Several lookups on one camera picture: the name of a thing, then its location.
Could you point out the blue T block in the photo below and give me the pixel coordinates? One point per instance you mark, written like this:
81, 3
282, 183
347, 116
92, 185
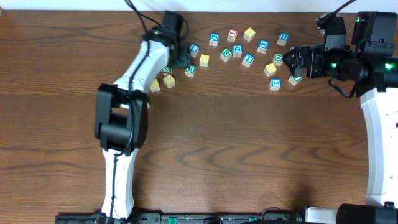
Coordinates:
248, 60

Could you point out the yellow block top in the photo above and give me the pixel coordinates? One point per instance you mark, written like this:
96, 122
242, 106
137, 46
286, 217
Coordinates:
249, 34

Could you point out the blue H block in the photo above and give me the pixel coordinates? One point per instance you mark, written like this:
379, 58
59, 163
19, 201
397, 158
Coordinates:
283, 39

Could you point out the blue d block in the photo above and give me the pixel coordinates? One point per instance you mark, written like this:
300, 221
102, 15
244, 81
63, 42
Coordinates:
237, 50
214, 39

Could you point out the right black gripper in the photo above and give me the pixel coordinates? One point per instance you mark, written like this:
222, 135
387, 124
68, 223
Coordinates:
318, 54

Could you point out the yellow block right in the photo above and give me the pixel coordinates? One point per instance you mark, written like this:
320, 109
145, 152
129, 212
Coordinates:
270, 69

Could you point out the green N block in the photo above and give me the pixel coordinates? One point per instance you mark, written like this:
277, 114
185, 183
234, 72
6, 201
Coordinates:
278, 59

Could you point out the blue X block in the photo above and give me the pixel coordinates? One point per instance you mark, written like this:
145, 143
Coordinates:
263, 46

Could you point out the green J block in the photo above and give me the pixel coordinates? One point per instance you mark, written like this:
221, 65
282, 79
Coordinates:
294, 80

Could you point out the yellow O block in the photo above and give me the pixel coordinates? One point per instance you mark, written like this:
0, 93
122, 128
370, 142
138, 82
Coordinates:
204, 60

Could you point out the green B block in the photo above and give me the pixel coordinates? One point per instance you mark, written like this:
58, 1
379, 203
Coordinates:
190, 70

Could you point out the blue D block top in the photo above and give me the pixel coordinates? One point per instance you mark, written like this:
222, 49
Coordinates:
214, 39

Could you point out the yellow S block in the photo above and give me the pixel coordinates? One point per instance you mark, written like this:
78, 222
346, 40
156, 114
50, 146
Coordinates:
169, 81

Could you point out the blue D block middle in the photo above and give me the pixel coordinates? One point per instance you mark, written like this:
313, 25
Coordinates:
237, 50

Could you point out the green r block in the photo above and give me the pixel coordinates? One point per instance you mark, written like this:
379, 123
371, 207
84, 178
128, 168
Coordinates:
226, 54
166, 71

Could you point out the yellow block beside green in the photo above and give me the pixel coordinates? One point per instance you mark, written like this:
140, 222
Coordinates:
155, 86

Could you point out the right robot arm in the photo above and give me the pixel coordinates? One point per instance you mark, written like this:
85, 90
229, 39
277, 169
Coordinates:
368, 72

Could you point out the blue L block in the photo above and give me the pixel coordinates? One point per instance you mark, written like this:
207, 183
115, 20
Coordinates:
194, 50

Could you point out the blue 5 block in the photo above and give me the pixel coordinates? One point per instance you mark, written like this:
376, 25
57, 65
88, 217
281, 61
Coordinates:
275, 84

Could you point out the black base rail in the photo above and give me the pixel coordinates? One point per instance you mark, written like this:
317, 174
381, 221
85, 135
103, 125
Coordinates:
157, 218

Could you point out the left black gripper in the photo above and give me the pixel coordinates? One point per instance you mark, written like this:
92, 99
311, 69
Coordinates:
181, 58

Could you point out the red I block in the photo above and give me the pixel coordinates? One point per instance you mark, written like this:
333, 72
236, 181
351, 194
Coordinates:
232, 35

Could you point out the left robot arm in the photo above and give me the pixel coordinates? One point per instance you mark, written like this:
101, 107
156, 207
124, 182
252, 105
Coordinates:
121, 120

